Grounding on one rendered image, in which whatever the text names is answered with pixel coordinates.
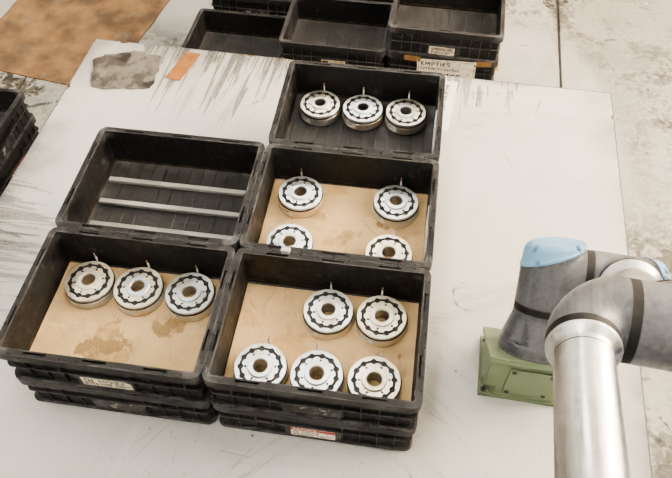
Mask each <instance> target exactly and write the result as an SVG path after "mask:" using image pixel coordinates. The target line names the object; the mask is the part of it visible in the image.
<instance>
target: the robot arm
mask: <svg viewBox="0 0 672 478"><path fill-rule="evenodd" d="M668 274H669V271H668V269H667V267H666V265H665V264H664V263H663V262H661V261H659V260H655V259H652V258H650V257H637V256H630V255H623V254H617V253H610V252H603V251H596V250H588V249H587V245H586V243H585V242H584V241H582V240H579V239H572V238H567V237H541V238H535V239H532V240H530V241H528V242H527V243H526V244H525V246H524V250H523V254H522V259H521V260H520V270H519V276H518V282H517V288H516V294H515V300H514V305H513V309H512V311H511V313H510V315H509V317H508V319H507V320H506V322H505V324H504V326H503V328H502V330H501V332H500V335H499V341H498V344H499V346H500V348H501V349H502V350H503V351H505V352H506V353H508V354H510V355H512V356H514V357H516V358H519V359H522V360H525V361H528V362H532V363H537V364H543V365H552V366H553V430H554V478H631V476H630V468H629V460H628V452H627V444H626V435H625V427H624V419H623V411H622V402H621V394H620V386H619V378H618V370H617V366H618V365H619V364H620V363H625V364H630V365H636V366H641V367H647V368H652V369H658V370H663V371H669V372H672V279H670V276H669V275H668Z"/></svg>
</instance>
